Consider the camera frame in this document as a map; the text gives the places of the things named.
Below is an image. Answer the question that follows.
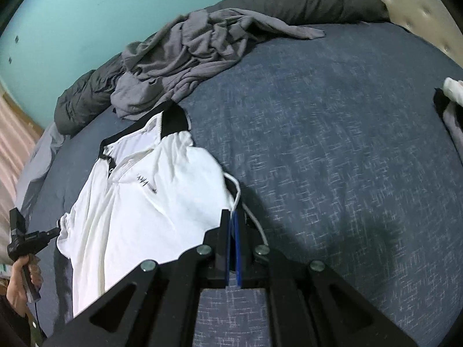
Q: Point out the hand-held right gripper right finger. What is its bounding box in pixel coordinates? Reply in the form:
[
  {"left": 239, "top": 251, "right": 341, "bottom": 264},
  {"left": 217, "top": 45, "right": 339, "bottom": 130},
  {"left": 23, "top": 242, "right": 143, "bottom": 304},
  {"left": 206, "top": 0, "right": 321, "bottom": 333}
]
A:
[{"left": 231, "top": 210, "right": 418, "bottom": 347}]

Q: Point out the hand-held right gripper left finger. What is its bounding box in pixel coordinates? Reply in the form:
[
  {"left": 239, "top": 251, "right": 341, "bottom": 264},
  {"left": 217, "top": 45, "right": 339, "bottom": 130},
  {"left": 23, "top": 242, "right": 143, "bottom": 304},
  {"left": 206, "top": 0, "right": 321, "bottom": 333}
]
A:
[{"left": 43, "top": 208, "right": 232, "bottom": 347}]

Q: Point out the white polo shirt black trim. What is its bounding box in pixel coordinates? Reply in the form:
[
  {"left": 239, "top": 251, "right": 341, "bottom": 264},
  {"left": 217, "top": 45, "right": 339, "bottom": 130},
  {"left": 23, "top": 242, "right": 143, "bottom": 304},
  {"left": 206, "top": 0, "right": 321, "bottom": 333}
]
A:
[{"left": 56, "top": 101, "right": 266, "bottom": 319}]

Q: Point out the person's left forearm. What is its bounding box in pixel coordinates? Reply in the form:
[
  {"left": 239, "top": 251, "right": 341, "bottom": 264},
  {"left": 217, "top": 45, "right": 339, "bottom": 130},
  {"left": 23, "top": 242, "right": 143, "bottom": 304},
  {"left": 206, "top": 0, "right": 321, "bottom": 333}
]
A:
[{"left": 0, "top": 296, "right": 33, "bottom": 347}]

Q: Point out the person's left hand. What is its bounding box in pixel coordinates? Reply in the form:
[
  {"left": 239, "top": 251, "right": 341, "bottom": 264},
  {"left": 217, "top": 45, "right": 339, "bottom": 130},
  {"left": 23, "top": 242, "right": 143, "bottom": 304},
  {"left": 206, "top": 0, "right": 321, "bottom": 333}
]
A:
[{"left": 6, "top": 255, "right": 44, "bottom": 317}]

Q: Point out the light grey pillow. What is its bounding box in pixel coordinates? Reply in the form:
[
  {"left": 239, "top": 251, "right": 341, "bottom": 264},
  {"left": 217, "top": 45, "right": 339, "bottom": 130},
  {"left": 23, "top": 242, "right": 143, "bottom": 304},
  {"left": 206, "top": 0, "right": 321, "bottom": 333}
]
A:
[{"left": 14, "top": 121, "right": 69, "bottom": 217}]

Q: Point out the pink curtain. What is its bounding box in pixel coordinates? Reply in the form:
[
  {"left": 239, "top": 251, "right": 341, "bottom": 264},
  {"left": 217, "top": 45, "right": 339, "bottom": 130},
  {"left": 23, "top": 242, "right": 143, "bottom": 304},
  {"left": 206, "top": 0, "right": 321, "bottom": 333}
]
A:
[{"left": 0, "top": 92, "right": 46, "bottom": 261}]

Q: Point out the bed with blue sheet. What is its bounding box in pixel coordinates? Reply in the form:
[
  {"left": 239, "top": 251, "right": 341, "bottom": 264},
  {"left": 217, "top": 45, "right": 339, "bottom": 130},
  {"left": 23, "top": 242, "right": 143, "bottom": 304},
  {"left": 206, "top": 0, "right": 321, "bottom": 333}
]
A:
[{"left": 14, "top": 22, "right": 463, "bottom": 347}]

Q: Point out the crumpled grey garment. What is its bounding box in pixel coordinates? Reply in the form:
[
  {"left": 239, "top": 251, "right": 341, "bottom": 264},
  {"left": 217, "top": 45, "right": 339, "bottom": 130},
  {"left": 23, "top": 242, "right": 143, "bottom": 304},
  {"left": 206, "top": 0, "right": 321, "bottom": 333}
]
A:
[{"left": 110, "top": 7, "right": 326, "bottom": 121}]

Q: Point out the folded grey garment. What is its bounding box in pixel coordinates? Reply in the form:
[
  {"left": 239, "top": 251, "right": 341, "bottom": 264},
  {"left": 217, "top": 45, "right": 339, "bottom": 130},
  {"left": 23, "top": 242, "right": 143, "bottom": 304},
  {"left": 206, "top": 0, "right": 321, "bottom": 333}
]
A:
[{"left": 443, "top": 101, "right": 463, "bottom": 149}]

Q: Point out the folded black garment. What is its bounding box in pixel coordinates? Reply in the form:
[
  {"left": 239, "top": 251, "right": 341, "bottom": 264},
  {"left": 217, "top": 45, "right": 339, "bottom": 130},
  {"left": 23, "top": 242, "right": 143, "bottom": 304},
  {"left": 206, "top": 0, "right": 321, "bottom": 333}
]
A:
[{"left": 433, "top": 87, "right": 453, "bottom": 118}]

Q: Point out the dark grey duvet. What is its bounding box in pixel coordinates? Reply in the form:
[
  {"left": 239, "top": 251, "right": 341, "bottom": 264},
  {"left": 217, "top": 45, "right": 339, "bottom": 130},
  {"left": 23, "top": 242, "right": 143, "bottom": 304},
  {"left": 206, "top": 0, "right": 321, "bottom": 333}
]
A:
[{"left": 54, "top": 0, "right": 391, "bottom": 136}]

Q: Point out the folded white t-shirt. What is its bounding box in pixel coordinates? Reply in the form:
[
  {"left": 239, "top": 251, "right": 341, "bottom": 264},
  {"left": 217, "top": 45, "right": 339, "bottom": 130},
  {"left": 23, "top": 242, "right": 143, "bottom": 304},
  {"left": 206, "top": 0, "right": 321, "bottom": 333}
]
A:
[{"left": 444, "top": 77, "right": 463, "bottom": 107}]

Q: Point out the cream tufted headboard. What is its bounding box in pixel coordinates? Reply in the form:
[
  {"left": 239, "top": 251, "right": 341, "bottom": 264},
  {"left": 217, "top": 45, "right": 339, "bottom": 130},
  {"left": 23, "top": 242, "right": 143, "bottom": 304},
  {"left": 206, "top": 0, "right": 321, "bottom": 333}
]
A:
[{"left": 331, "top": 0, "right": 463, "bottom": 69}]

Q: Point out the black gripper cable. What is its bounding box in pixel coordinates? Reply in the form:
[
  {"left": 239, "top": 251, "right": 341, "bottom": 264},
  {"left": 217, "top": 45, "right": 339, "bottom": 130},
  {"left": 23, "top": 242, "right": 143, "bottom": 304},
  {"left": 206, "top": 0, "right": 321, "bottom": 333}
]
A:
[{"left": 31, "top": 296, "right": 47, "bottom": 340}]

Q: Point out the wooden window frame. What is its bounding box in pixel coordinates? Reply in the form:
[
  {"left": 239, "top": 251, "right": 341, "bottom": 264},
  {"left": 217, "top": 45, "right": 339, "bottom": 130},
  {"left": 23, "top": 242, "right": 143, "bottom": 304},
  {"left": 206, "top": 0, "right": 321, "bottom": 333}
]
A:
[{"left": 0, "top": 80, "right": 46, "bottom": 131}]

